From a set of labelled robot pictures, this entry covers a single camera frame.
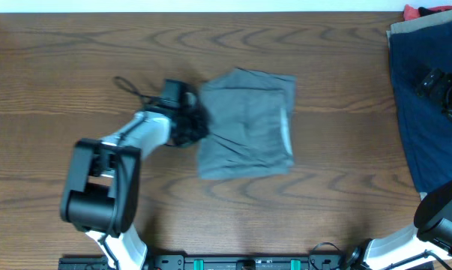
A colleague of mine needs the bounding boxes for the grey shorts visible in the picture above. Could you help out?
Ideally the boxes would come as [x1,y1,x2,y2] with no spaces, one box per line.
[197,68,297,180]

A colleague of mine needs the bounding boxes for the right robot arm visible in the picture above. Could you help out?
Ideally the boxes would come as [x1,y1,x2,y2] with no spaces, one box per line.
[339,68,452,269]

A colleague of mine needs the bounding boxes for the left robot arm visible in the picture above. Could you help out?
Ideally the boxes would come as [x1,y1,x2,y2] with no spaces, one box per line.
[58,76,208,269]

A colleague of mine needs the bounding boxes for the navy blue shorts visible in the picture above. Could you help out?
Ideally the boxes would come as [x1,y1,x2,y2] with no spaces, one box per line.
[388,18,452,194]

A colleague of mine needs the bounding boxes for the red garment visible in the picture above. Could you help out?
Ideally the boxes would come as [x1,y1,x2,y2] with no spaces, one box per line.
[403,4,452,21]

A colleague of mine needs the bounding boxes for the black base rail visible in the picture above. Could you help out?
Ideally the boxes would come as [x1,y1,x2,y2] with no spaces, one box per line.
[58,254,343,270]

